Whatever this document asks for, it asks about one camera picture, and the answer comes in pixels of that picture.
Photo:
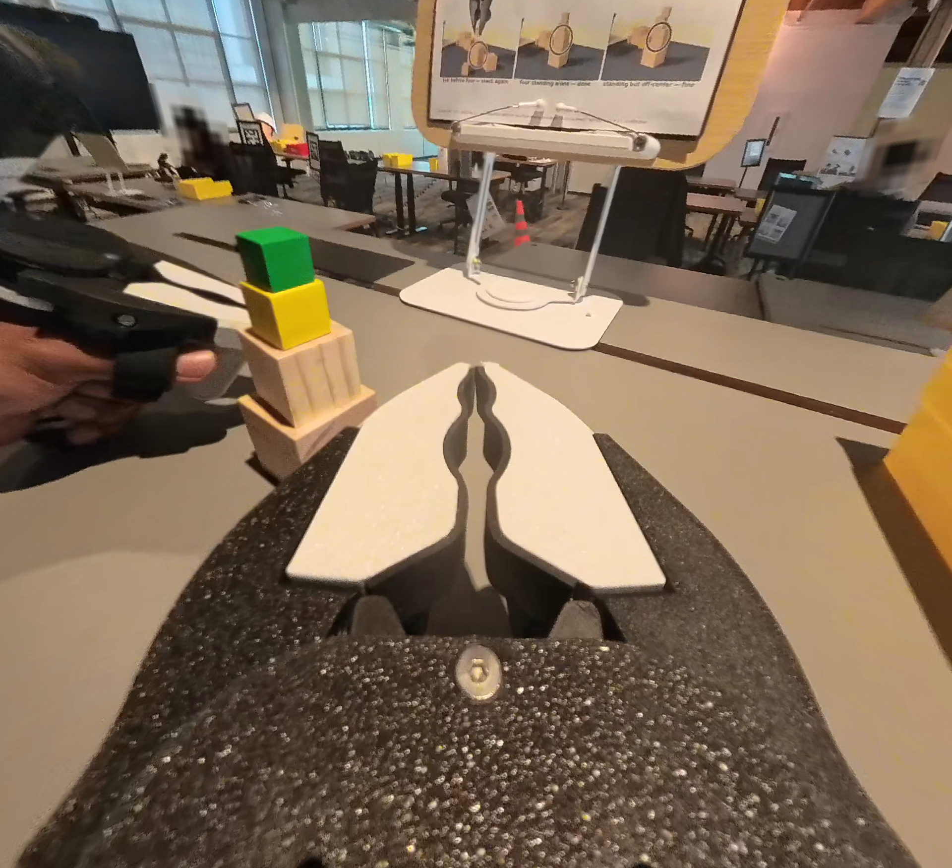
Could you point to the printed tag sign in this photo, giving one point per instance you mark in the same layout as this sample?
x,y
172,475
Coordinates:
x,y
253,128

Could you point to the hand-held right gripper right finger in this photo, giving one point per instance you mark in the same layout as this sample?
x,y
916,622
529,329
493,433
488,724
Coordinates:
x,y
565,503

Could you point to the black standing sign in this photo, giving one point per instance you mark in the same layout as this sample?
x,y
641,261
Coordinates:
x,y
788,221

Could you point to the grey background desk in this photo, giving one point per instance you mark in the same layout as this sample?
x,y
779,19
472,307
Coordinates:
x,y
297,209

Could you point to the yellow plastic bin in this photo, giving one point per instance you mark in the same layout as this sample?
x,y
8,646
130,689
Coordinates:
x,y
204,189

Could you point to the medium wooden cube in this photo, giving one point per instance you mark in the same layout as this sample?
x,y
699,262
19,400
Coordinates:
x,y
312,381

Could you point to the black office chair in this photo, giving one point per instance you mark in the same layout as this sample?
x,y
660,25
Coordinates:
x,y
348,176

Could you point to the large wooden cube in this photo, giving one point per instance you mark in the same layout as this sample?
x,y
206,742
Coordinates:
x,y
305,444

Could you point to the yellow wooden cube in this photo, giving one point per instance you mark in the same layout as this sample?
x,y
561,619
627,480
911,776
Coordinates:
x,y
286,314

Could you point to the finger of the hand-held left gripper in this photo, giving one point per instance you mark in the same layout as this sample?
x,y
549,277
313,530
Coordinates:
x,y
204,282
186,301

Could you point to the grey laptop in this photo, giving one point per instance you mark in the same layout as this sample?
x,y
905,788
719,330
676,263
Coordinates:
x,y
100,154

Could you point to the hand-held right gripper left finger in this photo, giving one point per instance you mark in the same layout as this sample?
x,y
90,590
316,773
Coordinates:
x,y
379,496

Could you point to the document stand with wooden board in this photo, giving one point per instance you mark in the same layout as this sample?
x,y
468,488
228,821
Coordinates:
x,y
520,310

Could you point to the green wooden cube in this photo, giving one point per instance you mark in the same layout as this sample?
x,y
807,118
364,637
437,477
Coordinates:
x,y
275,258

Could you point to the white wall poster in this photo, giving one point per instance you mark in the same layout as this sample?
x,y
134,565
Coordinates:
x,y
905,93

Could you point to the large yellow box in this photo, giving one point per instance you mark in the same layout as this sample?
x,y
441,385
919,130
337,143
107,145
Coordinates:
x,y
926,466

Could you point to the orange striped traffic cone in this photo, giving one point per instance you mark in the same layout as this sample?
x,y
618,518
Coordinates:
x,y
521,228

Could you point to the person's left hand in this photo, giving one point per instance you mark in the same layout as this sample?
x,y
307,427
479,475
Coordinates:
x,y
52,392

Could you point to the printed instruction sheet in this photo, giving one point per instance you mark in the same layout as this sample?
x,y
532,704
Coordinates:
x,y
595,27

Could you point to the black desk mat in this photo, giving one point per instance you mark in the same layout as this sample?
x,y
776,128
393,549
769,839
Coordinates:
x,y
357,262

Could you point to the black monitor screen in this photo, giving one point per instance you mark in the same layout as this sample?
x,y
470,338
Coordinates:
x,y
126,87

